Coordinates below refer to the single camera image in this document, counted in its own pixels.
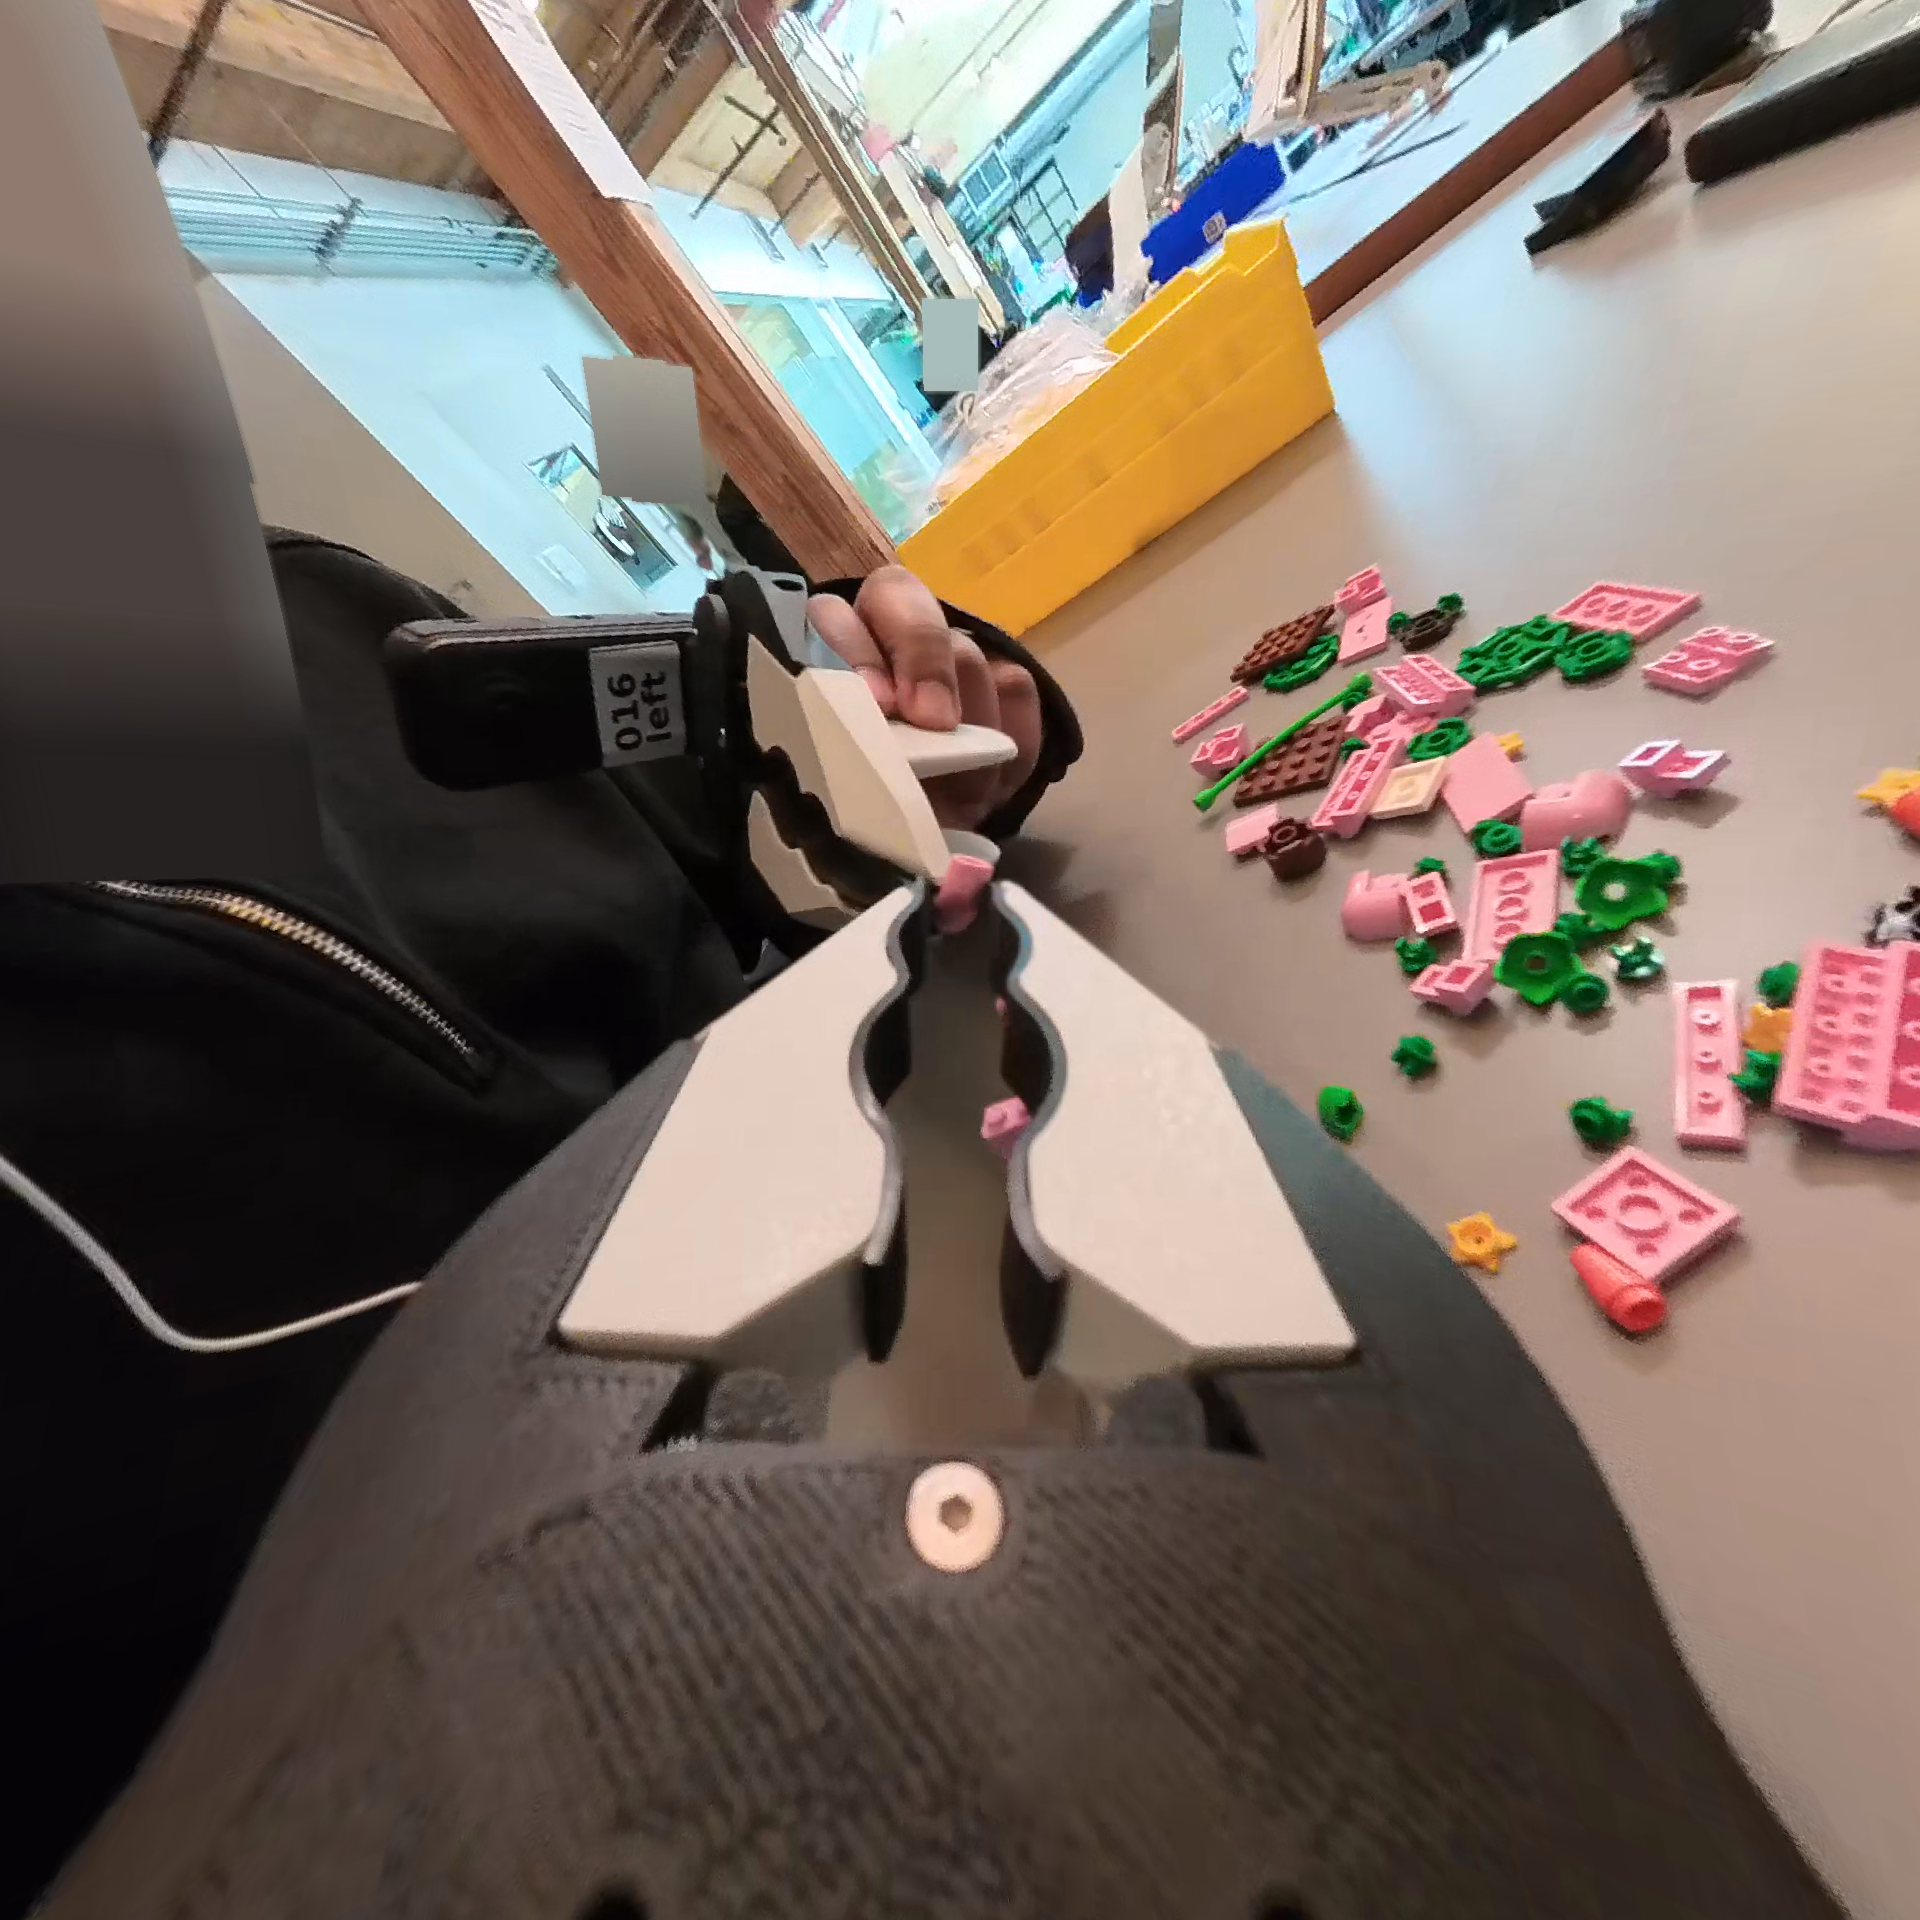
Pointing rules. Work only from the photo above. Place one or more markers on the small black box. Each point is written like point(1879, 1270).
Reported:
point(1598, 180)

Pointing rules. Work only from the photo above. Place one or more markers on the pink brown brick assembly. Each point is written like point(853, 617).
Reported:
point(1003, 1125)

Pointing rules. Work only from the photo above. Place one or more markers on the yellow star piece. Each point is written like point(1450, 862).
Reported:
point(1481, 1241)

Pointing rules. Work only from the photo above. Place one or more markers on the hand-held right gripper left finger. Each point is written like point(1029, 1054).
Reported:
point(720, 1200)

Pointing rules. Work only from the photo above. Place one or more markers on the blue plastic bin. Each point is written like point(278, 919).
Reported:
point(1200, 232)

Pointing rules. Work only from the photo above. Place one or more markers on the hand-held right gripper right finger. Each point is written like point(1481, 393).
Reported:
point(1171, 1200)

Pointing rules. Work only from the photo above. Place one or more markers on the person's black jacket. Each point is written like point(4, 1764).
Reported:
point(225, 1051)

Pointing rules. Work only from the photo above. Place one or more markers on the clear plastic bag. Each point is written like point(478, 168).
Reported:
point(1020, 391)

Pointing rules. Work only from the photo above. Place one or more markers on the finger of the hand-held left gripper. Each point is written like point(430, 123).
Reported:
point(794, 871)
point(870, 765)

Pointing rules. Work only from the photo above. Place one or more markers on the black flat device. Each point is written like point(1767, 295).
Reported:
point(1800, 90)

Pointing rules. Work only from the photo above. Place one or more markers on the yellow plastic bin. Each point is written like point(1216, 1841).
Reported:
point(1140, 434)

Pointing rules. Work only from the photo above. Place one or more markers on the red cone piece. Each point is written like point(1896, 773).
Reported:
point(1621, 1290)

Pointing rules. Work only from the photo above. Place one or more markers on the small green round piece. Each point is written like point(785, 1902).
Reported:
point(1340, 1113)

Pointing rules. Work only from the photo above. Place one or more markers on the pink square plate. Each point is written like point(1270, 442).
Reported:
point(1642, 1213)

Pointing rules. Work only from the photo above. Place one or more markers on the pink elbow piece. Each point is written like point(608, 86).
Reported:
point(961, 889)

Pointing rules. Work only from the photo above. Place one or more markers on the pile of toy bricks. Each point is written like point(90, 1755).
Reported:
point(1514, 900)

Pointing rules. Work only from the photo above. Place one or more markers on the wooden post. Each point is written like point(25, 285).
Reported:
point(630, 270)

